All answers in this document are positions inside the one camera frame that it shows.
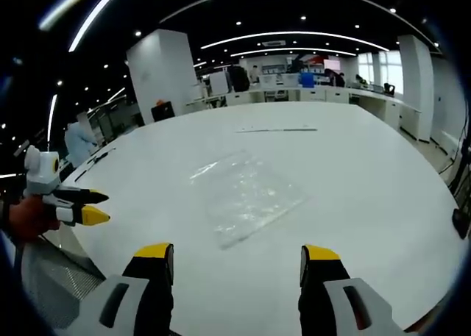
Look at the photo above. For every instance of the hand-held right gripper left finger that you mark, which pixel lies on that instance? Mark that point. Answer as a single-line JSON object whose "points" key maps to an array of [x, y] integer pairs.
{"points": [[147, 288]]}

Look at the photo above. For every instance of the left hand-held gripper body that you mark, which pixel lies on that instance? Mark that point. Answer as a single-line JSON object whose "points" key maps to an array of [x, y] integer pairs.
{"points": [[39, 172]]}

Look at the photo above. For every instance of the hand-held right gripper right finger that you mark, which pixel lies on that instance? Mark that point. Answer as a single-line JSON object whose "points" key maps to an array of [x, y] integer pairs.
{"points": [[331, 288]]}

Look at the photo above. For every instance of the clear plastic food packaging bag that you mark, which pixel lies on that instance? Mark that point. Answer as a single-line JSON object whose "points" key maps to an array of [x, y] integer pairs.
{"points": [[250, 196]]}

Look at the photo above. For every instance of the black pen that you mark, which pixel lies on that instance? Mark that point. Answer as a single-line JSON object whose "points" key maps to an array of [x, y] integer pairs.
{"points": [[101, 154]]}

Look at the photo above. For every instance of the black box with orange top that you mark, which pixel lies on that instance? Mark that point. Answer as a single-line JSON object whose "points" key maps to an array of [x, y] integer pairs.
{"points": [[163, 111]]}

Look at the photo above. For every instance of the white square pillar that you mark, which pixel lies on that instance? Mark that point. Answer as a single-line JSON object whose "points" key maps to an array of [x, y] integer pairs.
{"points": [[162, 71]]}

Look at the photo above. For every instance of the long clear strip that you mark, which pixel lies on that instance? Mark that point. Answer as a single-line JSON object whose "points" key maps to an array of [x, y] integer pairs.
{"points": [[276, 130]]}

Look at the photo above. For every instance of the white counter row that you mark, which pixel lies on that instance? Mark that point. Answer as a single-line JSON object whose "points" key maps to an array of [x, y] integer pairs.
{"points": [[312, 95]]}

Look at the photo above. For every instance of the black backpack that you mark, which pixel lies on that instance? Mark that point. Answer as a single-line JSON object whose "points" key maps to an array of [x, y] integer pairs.
{"points": [[239, 78]]}

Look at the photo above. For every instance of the blue storage bin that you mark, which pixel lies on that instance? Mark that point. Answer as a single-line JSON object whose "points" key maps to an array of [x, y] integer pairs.
{"points": [[307, 80]]}

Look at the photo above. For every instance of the white pillar by window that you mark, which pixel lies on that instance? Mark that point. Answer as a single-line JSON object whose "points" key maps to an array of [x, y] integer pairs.
{"points": [[416, 86]]}

